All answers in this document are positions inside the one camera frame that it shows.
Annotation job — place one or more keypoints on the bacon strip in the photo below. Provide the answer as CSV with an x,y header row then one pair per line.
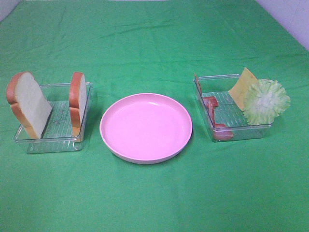
x,y
208,101
218,133

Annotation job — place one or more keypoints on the bread slice with brown crust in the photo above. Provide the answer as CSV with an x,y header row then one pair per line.
x,y
77,101

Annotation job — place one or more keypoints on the yellow cheese slice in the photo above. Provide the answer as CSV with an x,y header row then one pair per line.
x,y
239,90

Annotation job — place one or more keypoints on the green lettuce leaf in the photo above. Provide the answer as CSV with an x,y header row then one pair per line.
x,y
264,101

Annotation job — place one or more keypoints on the pink round plate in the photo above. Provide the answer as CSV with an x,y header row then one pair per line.
x,y
146,128

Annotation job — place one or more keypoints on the clear right plastic container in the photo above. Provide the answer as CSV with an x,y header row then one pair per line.
x,y
227,112

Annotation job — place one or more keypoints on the clear plastic container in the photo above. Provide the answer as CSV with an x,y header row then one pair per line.
x,y
227,112
58,133

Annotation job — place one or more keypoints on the green tablecloth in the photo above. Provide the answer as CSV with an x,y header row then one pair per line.
x,y
125,48

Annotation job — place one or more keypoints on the clear left plastic container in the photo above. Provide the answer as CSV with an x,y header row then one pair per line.
x,y
58,133

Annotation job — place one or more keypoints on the leaning bread slice left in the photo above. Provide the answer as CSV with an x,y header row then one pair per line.
x,y
28,103

